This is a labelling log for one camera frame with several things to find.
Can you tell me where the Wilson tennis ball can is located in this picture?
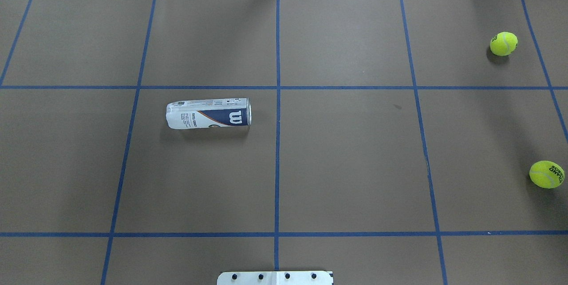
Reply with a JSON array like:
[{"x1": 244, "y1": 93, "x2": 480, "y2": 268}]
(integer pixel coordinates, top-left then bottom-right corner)
[{"x1": 165, "y1": 98, "x2": 252, "y2": 130}]

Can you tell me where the yellow tennis ball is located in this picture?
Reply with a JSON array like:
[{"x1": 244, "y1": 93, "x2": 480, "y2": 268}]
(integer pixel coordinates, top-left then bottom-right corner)
[
  {"x1": 529, "y1": 160, "x2": 565, "y2": 189},
  {"x1": 489, "y1": 32, "x2": 519, "y2": 56}
]

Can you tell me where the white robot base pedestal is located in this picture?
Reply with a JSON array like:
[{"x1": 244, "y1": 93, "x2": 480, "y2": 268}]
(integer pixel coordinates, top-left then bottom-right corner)
[{"x1": 217, "y1": 270, "x2": 334, "y2": 285}]

